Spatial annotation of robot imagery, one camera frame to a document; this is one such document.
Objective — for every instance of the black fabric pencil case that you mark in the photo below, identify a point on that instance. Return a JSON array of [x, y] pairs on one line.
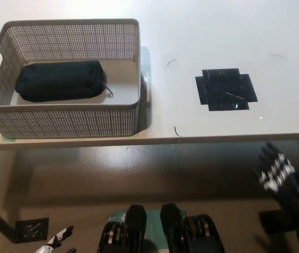
[[59, 81]]

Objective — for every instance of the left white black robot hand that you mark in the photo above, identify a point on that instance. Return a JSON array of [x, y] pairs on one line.
[[58, 235]]

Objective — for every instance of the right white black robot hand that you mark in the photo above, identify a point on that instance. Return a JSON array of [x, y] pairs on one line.
[[281, 176]]

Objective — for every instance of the grey perforated plastic basket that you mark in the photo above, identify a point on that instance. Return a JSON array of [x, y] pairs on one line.
[[59, 124]]

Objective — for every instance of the black ribbed robot body block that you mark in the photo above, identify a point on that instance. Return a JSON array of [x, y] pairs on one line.
[[175, 226], [136, 224]]

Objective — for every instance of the black floor tape patch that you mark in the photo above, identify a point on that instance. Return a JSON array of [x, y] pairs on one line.
[[32, 229]]

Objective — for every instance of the black tape patch on table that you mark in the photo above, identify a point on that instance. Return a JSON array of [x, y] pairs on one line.
[[225, 89]]

